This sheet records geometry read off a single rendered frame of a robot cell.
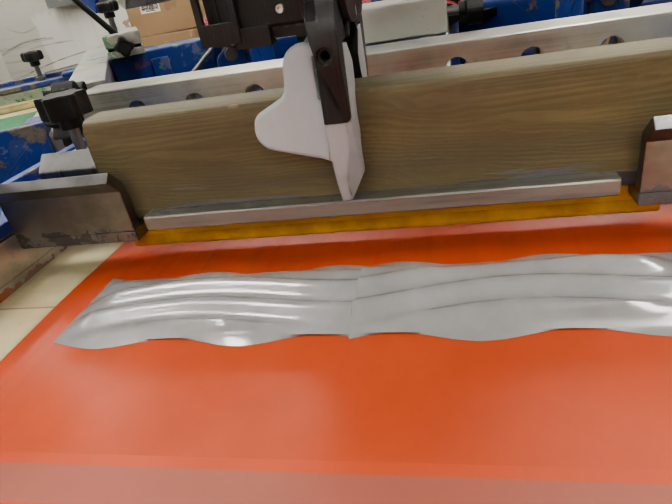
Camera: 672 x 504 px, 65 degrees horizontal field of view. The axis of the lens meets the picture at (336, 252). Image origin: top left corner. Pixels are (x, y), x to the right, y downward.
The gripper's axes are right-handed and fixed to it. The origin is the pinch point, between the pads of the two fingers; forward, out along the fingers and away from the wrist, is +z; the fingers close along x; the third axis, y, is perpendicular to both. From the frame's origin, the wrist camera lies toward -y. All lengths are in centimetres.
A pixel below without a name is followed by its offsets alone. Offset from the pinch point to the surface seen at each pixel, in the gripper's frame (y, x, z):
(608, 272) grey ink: -13.4, 6.5, 5.0
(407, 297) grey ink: -2.9, 8.6, 4.6
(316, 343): 1.8, 11.4, 5.3
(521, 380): -8.0, 14.2, 5.3
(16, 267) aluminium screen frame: 25.5, 3.9, 3.9
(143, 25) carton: 212, -366, 9
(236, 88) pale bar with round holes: 15.6, -21.4, -1.7
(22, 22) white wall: 346, -412, -7
